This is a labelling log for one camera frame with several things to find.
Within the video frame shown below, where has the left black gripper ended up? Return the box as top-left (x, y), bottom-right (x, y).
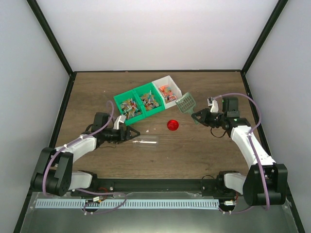
top-left (104, 126), bottom-right (140, 144)

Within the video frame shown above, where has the light blue slotted strip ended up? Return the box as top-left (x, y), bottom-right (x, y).
top-left (35, 199), bottom-right (219, 210)

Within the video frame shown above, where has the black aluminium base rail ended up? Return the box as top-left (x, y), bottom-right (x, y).
top-left (30, 178), bottom-right (290, 197)

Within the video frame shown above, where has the red jar lid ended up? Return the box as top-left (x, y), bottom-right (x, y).
top-left (167, 119), bottom-right (179, 131)

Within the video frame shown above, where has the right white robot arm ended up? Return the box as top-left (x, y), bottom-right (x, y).
top-left (191, 97), bottom-right (288, 207)

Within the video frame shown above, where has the white candy bin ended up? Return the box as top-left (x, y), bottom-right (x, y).
top-left (152, 75), bottom-right (183, 109)

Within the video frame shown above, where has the clear plastic jar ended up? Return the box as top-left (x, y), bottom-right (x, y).
top-left (133, 135), bottom-right (159, 149)

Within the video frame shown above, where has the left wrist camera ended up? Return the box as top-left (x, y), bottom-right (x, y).
top-left (113, 115), bottom-right (126, 130)

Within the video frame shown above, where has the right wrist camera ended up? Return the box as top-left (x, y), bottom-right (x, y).
top-left (207, 97), bottom-right (219, 113)

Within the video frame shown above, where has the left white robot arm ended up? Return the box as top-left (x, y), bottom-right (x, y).
top-left (30, 112), bottom-right (140, 197)

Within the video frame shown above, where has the green slotted scoop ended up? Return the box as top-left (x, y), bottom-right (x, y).
top-left (175, 92), bottom-right (199, 125)

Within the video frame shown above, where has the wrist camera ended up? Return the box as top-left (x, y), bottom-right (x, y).
top-left (207, 97), bottom-right (219, 113)
top-left (113, 115), bottom-right (126, 130)

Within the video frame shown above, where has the green double candy bin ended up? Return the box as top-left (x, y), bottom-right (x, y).
top-left (114, 83), bottom-right (165, 126)

